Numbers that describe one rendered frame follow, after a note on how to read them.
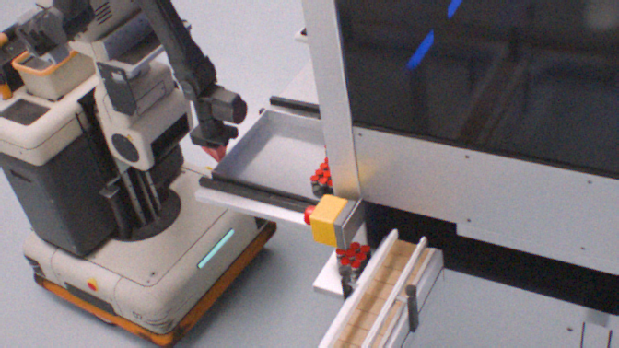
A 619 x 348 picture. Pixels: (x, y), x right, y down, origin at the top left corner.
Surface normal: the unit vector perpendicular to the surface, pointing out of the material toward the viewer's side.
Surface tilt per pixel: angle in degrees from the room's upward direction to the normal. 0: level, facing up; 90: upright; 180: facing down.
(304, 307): 0
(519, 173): 90
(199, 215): 0
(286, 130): 0
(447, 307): 90
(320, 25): 90
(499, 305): 90
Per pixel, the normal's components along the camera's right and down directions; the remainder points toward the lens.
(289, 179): -0.15, -0.75
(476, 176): -0.47, 0.63
